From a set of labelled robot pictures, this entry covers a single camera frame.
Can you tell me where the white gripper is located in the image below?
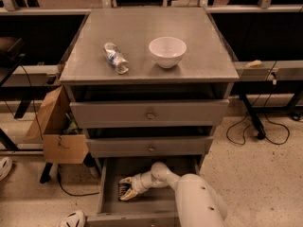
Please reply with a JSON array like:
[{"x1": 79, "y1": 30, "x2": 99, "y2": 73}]
[{"x1": 119, "y1": 171, "x2": 168, "y2": 201}]

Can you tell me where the black rxbar chocolate bar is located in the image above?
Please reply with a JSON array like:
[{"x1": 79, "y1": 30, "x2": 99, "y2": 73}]
[{"x1": 118, "y1": 183, "x2": 130, "y2": 201}]

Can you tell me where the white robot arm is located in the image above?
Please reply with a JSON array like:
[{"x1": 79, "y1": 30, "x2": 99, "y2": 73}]
[{"x1": 118, "y1": 162, "x2": 227, "y2": 227}]

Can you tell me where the grey bottom drawer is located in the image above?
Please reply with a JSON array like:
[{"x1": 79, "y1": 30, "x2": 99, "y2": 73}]
[{"x1": 87, "y1": 156, "x2": 199, "y2": 227}]

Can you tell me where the grey drawer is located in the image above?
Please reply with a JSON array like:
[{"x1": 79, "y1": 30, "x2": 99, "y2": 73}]
[
  {"x1": 70, "y1": 99, "x2": 229, "y2": 129},
  {"x1": 87, "y1": 156, "x2": 199, "y2": 227},
  {"x1": 87, "y1": 136, "x2": 213, "y2": 157}
]

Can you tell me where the grey middle drawer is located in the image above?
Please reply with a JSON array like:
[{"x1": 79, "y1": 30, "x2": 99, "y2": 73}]
[{"x1": 87, "y1": 136, "x2": 213, "y2": 157}]

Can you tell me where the grey top drawer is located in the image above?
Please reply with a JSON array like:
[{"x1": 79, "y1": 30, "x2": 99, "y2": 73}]
[{"x1": 70, "y1": 99, "x2": 229, "y2": 129}]

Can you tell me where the grey drawer cabinet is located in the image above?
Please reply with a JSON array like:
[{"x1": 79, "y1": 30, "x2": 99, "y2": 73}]
[{"x1": 59, "y1": 7, "x2": 241, "y2": 227}]

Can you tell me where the brown cardboard box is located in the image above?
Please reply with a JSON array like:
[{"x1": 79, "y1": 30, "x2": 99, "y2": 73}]
[{"x1": 24, "y1": 86, "x2": 88, "y2": 164}]

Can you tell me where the clear plastic water bottle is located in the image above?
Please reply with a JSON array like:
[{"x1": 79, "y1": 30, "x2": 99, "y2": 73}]
[{"x1": 103, "y1": 43, "x2": 129, "y2": 75}]

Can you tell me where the white ceramic bowl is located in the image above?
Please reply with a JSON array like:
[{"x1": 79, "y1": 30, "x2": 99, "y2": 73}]
[{"x1": 149, "y1": 37, "x2": 187, "y2": 68}]

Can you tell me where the black floor cable left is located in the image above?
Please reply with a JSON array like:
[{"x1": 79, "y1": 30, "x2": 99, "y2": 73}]
[{"x1": 56, "y1": 164, "x2": 100, "y2": 198}]

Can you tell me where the black floor cable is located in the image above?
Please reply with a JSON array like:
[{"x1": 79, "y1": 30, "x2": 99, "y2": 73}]
[
  {"x1": 225, "y1": 69, "x2": 291, "y2": 146},
  {"x1": 56, "y1": 164, "x2": 100, "y2": 198}
]

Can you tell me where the black floor cable right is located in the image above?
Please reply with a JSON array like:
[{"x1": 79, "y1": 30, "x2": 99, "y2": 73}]
[{"x1": 225, "y1": 69, "x2": 291, "y2": 146}]

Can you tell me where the small foam piece on rail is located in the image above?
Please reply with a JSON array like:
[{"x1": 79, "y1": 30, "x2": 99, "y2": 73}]
[{"x1": 245, "y1": 60, "x2": 261, "y2": 68}]

